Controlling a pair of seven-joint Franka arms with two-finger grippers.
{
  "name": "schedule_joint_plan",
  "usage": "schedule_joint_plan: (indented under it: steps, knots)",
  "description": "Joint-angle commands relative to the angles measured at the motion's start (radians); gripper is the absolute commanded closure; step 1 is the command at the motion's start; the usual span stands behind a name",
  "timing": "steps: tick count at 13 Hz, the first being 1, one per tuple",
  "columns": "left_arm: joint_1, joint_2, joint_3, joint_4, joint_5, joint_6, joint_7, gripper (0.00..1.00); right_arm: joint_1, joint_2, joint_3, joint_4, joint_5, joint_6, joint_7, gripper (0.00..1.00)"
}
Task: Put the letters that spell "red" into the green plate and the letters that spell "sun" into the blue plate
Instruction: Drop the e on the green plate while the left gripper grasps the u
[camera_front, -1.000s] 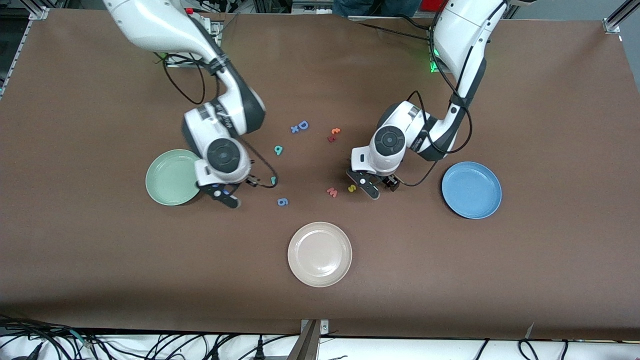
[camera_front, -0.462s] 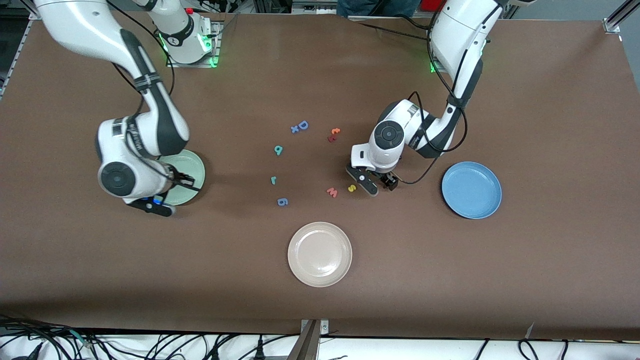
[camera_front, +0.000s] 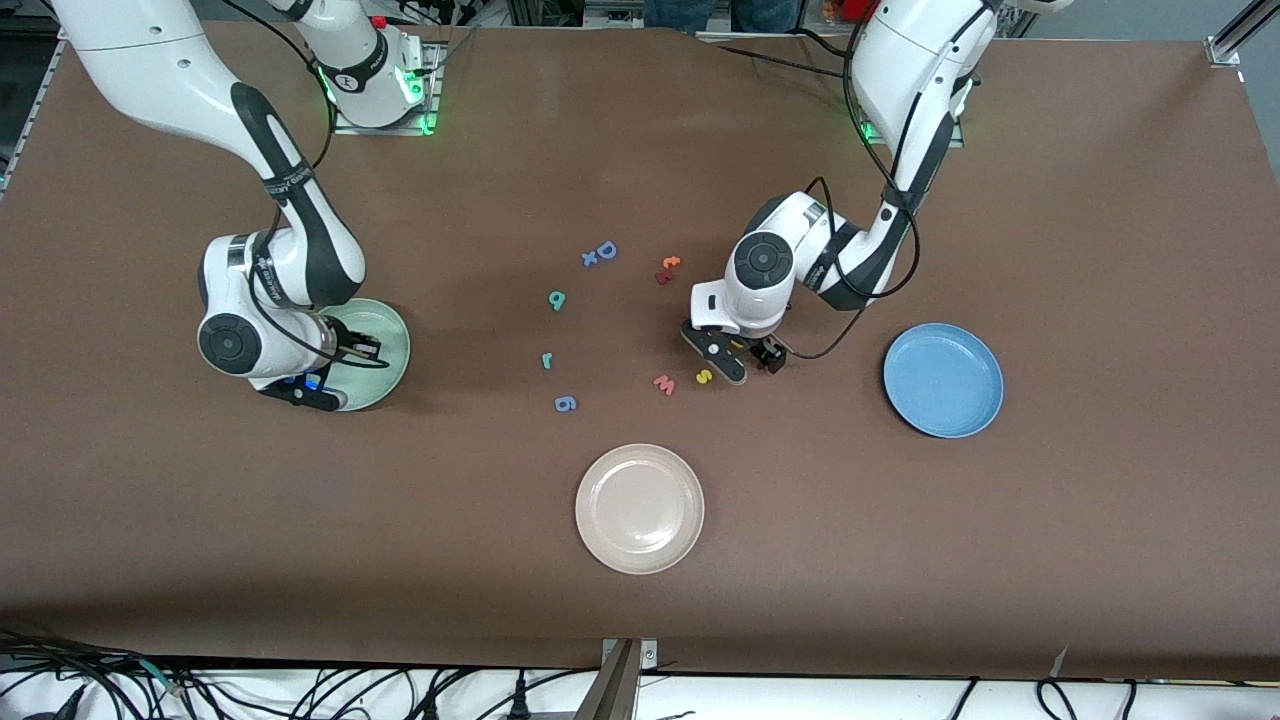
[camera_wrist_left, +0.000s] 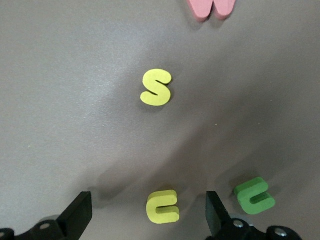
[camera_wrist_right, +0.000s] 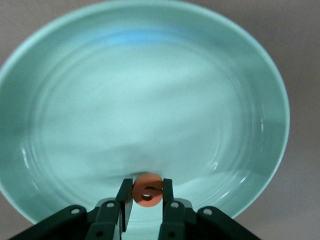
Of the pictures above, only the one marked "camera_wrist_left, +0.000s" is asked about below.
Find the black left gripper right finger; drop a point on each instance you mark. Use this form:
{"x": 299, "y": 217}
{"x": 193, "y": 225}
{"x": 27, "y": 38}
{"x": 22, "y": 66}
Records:
{"x": 217, "y": 220}

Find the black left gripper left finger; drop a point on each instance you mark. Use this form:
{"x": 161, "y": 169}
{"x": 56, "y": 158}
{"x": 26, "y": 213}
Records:
{"x": 77, "y": 215}

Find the green foam letter n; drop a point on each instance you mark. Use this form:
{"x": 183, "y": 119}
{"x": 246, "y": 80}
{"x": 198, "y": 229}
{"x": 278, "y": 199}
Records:
{"x": 243, "y": 197}

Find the yellow foam letter u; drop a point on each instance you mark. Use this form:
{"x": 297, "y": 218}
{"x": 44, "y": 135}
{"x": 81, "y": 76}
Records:
{"x": 152, "y": 207}

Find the yellow foam letter s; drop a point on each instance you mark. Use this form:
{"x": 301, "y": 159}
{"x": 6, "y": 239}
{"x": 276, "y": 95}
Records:
{"x": 156, "y": 87}

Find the brown table cover sheet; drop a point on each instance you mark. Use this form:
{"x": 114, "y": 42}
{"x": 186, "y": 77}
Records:
{"x": 62, "y": 100}

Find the pink foam letter w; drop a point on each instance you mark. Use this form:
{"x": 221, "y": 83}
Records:
{"x": 200, "y": 10}

